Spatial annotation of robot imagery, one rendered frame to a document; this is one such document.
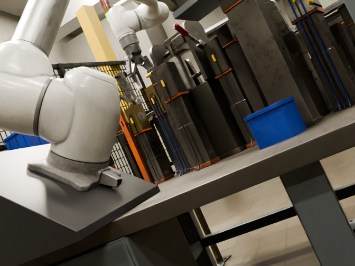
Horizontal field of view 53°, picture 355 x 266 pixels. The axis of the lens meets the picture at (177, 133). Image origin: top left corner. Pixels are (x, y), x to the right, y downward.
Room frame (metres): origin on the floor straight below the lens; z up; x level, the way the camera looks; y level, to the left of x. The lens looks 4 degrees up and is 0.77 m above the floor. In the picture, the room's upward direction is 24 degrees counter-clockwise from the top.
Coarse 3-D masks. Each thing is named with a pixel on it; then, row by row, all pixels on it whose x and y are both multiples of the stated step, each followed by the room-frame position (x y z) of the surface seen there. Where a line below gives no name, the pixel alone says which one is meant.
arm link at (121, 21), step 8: (112, 8) 1.62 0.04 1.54; (120, 8) 1.62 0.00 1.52; (112, 16) 1.62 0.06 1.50; (120, 16) 1.61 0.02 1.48; (128, 16) 1.62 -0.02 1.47; (136, 16) 1.63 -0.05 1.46; (112, 24) 1.63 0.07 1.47; (120, 24) 1.61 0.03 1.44; (128, 24) 1.62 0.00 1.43; (136, 24) 1.64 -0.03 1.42; (120, 32) 1.62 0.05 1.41; (128, 32) 1.62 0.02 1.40; (136, 32) 1.69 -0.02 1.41
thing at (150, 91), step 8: (152, 88) 1.36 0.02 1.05; (152, 96) 1.37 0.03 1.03; (152, 104) 1.38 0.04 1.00; (160, 104) 1.36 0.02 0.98; (160, 112) 1.37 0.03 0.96; (160, 120) 1.39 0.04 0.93; (168, 120) 1.37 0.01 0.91; (168, 128) 1.38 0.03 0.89; (168, 136) 1.39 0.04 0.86; (176, 136) 1.37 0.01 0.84; (176, 144) 1.38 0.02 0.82; (176, 152) 1.37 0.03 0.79; (176, 160) 1.38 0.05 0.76; (184, 160) 1.37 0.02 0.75; (184, 168) 1.38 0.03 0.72
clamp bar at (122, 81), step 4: (120, 72) 1.52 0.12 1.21; (124, 72) 1.55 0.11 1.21; (116, 76) 1.52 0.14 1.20; (120, 76) 1.52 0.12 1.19; (124, 76) 1.53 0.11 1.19; (120, 80) 1.53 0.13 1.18; (124, 80) 1.52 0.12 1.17; (120, 84) 1.54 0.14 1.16; (124, 84) 1.53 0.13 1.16; (128, 84) 1.53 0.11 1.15; (124, 88) 1.53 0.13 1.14; (128, 88) 1.53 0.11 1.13; (124, 92) 1.54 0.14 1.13; (128, 92) 1.53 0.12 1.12; (132, 92) 1.53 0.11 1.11; (128, 96) 1.54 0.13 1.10; (132, 96) 1.53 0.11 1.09
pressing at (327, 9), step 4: (340, 0) 1.05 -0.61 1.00; (332, 4) 1.07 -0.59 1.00; (336, 4) 1.06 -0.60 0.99; (340, 4) 1.06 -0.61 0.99; (344, 4) 1.13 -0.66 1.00; (324, 8) 1.09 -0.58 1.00; (328, 8) 1.08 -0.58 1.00; (332, 8) 1.07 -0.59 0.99; (336, 8) 1.14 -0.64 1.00; (328, 12) 1.14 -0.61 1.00; (332, 12) 1.17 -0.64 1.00; (336, 12) 1.20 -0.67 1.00; (324, 16) 1.19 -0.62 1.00; (328, 16) 1.21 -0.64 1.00; (332, 16) 1.23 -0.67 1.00; (336, 16) 1.24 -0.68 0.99; (328, 20) 1.25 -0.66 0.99; (332, 20) 1.25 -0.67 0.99; (292, 28) 1.15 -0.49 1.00; (296, 28) 1.14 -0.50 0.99; (296, 32) 1.22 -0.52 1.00; (152, 112) 1.56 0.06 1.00; (148, 116) 1.57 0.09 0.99; (152, 116) 1.68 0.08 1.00; (152, 120) 1.83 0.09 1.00
